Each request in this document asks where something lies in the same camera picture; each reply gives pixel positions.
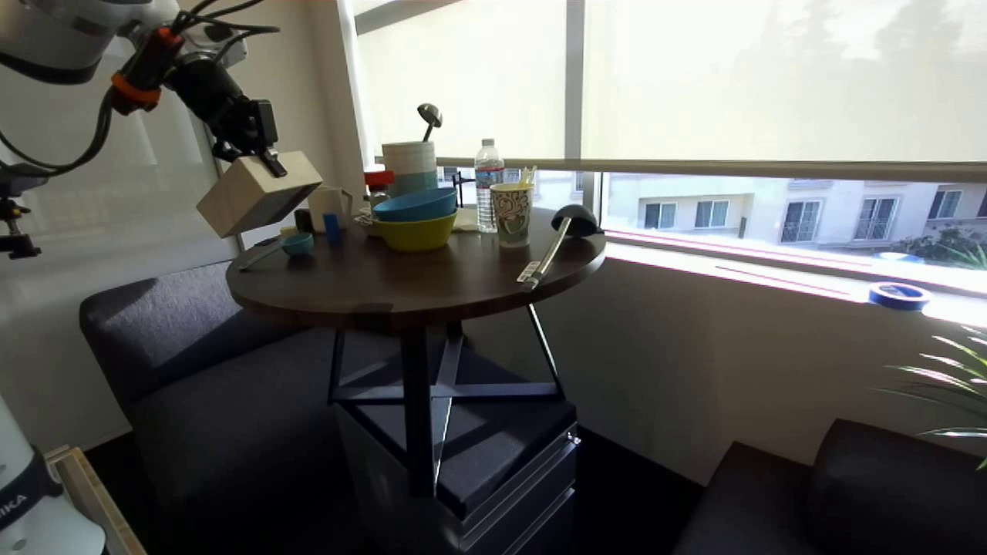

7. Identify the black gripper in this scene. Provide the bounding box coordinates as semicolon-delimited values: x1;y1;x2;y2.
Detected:
198;87;294;181

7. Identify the light wooden box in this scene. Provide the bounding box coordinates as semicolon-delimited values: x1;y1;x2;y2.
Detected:
196;147;328;241

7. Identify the teal blue plastic scoop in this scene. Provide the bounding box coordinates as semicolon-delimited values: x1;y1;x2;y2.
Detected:
276;227;320;263

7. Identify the small white container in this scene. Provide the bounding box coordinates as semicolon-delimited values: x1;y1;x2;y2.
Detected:
305;181;358;236

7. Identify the white and teal striped canister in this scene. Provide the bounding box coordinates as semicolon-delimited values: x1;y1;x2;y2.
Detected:
379;138;441;201

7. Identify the blue bowl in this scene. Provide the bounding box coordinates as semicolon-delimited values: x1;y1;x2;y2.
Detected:
372;185;460;226

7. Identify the yellow bowl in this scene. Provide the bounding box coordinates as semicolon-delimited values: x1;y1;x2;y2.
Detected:
375;214;460;256

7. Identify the white roller blind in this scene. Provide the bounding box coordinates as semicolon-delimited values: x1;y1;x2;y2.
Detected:
579;0;987;174
353;0;572;167

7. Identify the clear water bottle red label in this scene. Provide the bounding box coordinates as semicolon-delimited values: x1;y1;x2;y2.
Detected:
471;136;507;231

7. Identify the cream ceramic cup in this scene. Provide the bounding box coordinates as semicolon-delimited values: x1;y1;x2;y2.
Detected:
489;181;536;249

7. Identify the dark grey fabric sofa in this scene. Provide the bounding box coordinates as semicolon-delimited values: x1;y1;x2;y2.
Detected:
79;256;415;555

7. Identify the black metal table base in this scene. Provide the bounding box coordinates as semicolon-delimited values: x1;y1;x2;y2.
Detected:
323;301;569;502

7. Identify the black round domed object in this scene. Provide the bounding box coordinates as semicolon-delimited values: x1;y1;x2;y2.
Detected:
550;201;605;239

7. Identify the grey drawer cabinet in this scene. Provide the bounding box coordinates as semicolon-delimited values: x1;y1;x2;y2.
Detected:
335;390;585;555

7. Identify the white building outside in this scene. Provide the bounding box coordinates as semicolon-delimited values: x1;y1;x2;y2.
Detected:
605;170;987;259

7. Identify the blue tape roll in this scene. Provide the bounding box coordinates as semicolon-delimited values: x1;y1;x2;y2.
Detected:
867;280;932;316

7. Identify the black leather armchair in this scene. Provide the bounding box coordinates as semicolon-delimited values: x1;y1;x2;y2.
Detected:
673;418;987;555

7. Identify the green potted plant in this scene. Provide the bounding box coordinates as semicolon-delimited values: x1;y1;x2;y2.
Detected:
879;324;987;474

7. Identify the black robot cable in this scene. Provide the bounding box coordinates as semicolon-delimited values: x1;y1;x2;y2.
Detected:
0;89;120;180

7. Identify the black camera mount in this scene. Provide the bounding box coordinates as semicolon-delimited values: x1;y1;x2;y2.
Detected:
0;165;43;263

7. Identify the grey window frame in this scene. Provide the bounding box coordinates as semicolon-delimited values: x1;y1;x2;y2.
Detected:
336;0;987;312

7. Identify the light wooden frame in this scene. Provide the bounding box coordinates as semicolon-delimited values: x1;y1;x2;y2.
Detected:
43;444;147;555

